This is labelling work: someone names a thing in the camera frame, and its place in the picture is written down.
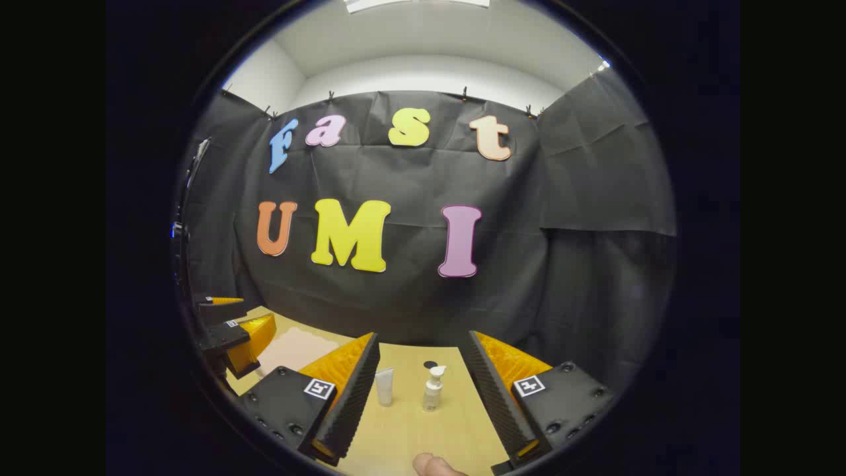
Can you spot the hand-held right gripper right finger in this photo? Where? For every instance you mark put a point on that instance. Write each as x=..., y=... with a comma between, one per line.
x=496, y=396

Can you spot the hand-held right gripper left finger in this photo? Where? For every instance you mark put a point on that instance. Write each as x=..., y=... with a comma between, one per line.
x=353, y=396

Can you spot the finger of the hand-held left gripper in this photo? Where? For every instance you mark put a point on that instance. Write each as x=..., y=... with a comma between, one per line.
x=218, y=314
x=225, y=337

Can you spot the white squeeze tube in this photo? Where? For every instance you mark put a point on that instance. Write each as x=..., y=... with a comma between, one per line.
x=384, y=387

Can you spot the white pump bottle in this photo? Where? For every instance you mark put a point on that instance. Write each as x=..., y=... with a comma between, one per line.
x=433, y=390

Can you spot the pink suitcase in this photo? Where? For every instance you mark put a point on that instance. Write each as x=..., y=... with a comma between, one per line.
x=297, y=350

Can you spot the ceiling light panel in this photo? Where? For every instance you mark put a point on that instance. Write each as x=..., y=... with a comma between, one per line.
x=416, y=3

